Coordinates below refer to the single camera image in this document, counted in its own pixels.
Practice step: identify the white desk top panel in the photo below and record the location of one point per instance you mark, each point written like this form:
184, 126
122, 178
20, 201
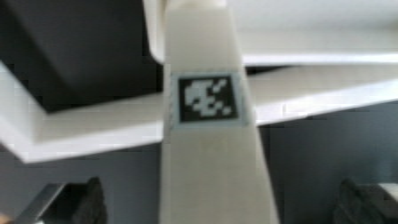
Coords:
298, 31

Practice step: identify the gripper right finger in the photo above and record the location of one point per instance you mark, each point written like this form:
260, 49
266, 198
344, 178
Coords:
367, 205

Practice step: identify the white U-shaped fence frame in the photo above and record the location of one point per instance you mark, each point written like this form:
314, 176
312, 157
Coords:
296, 92

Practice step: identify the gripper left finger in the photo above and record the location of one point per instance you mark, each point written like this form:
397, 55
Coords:
68, 204

